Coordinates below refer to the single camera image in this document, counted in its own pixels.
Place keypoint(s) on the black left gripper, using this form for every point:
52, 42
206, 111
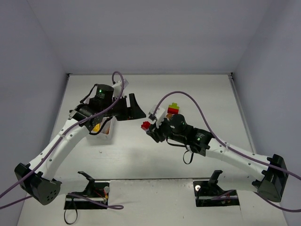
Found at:
127, 108

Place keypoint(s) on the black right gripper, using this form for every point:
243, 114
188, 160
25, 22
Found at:
156, 132

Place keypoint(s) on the small red lego brick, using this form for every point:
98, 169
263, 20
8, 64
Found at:
145, 125

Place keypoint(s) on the brown lego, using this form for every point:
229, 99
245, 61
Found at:
169, 115

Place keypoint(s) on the yellow long lego plate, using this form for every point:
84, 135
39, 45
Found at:
97, 128

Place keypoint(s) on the brown lego plate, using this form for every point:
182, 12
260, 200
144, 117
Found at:
106, 130

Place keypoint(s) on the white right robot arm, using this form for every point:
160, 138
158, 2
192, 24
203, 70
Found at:
266, 175

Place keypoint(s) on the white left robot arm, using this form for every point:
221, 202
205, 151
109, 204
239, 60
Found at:
37, 177

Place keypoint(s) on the red long lego brick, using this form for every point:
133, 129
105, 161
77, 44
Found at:
173, 110

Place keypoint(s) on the white divided sorting container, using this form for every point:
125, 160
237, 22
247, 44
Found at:
101, 136

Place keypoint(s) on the green stepped lego brick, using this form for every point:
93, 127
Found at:
174, 106

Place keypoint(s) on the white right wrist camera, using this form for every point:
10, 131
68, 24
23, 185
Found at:
157, 114

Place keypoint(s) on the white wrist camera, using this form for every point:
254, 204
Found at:
157, 114
121, 83

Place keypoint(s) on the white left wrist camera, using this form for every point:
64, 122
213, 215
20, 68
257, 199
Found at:
121, 83

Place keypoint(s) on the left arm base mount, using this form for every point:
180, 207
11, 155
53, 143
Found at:
95, 196

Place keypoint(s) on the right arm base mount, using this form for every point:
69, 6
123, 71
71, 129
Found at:
208, 193

